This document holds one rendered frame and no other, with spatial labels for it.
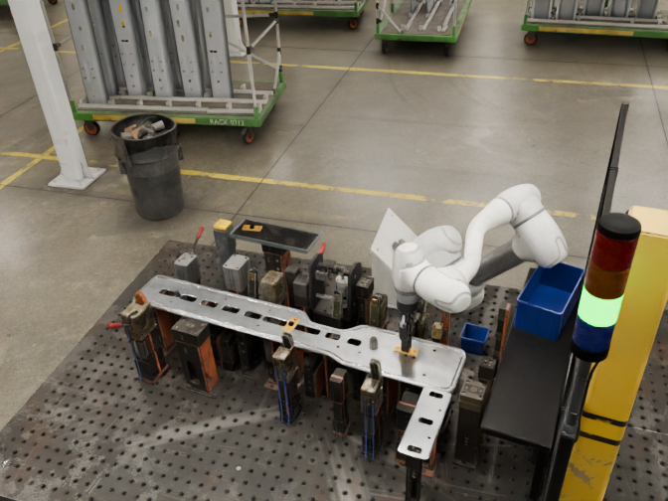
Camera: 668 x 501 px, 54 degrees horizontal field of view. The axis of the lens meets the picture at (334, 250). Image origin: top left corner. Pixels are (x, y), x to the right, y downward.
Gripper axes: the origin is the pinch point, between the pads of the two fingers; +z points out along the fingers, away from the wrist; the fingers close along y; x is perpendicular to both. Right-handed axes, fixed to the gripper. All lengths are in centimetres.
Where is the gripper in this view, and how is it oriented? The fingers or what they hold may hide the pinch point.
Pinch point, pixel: (406, 341)
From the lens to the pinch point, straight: 236.2
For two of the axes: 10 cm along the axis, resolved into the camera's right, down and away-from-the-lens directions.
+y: 4.0, -5.4, 7.4
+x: -9.2, -1.9, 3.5
